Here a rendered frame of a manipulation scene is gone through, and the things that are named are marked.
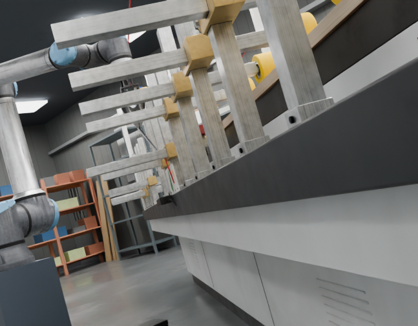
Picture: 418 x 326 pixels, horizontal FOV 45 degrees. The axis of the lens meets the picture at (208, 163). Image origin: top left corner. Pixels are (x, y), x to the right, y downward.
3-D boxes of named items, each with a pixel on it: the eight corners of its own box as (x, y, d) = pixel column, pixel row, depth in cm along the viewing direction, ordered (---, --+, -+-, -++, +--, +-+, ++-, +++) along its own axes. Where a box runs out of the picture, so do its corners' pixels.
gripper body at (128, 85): (123, 103, 186) (114, 72, 187) (123, 108, 194) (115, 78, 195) (143, 97, 188) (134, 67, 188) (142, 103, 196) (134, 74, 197)
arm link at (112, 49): (110, 39, 201) (129, 28, 196) (118, 68, 200) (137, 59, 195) (94, 35, 192) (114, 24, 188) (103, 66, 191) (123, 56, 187)
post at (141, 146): (157, 215, 301) (136, 138, 304) (157, 215, 304) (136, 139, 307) (163, 213, 301) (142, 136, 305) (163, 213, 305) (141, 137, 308)
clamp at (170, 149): (169, 158, 172) (165, 143, 173) (166, 162, 186) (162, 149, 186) (185, 153, 173) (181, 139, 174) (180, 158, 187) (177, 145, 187)
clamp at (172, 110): (166, 114, 148) (161, 98, 149) (163, 123, 162) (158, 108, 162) (186, 109, 150) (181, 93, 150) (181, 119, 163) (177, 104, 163)
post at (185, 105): (207, 202, 129) (156, 25, 133) (204, 202, 133) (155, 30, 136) (219, 198, 130) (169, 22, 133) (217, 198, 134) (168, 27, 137)
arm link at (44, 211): (12, 242, 218) (-33, 79, 224) (42, 234, 233) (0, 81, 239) (35, 234, 210) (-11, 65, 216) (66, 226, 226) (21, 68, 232)
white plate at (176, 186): (178, 191, 171) (170, 163, 171) (171, 195, 196) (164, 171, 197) (180, 191, 171) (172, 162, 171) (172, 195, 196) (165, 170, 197)
